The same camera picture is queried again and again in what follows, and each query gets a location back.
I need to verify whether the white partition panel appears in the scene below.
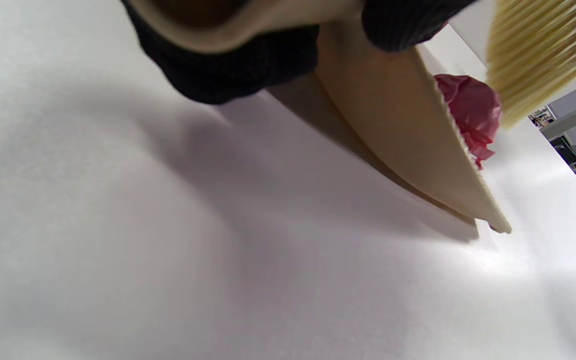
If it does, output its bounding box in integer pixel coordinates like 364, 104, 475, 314
448, 0, 576, 108

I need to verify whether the person's left hand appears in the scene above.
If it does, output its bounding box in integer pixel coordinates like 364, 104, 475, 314
120, 0, 479, 106

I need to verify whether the white table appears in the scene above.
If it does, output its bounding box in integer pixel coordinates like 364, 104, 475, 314
0, 0, 576, 360

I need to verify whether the beige plastic dustpan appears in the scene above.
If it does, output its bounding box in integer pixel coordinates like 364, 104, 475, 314
128, 0, 513, 235

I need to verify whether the beige brush with wooden handle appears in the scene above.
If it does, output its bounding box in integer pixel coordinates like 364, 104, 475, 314
485, 0, 576, 128

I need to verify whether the single pink paper ball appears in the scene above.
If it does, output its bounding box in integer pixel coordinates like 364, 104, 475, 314
433, 74, 503, 171

